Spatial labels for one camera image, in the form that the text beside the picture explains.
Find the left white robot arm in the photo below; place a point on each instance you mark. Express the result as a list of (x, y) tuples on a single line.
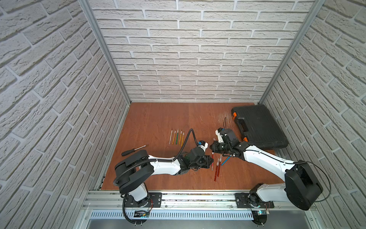
[(132, 172)]

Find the black plastic tool case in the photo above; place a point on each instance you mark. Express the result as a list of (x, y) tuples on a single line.
[(257, 126)]

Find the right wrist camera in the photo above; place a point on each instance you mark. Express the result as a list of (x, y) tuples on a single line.
[(220, 133)]

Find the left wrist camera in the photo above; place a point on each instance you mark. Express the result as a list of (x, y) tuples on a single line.
[(203, 145)]

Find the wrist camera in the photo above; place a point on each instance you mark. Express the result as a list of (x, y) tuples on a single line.
[(203, 145), (220, 133)]

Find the blue carving knife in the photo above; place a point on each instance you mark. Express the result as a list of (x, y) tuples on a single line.
[(225, 160)]

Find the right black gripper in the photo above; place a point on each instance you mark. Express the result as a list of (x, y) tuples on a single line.
[(214, 146)]

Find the black handled screwdriver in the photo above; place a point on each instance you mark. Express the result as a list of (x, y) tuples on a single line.
[(125, 153)]

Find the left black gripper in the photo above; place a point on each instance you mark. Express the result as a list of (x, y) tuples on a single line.
[(207, 161)]

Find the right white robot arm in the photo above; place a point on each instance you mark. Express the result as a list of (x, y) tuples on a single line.
[(299, 186)]

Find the green carving knife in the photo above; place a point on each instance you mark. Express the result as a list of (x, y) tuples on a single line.
[(177, 137)]

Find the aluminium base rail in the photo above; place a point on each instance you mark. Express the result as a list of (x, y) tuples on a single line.
[(172, 209)]

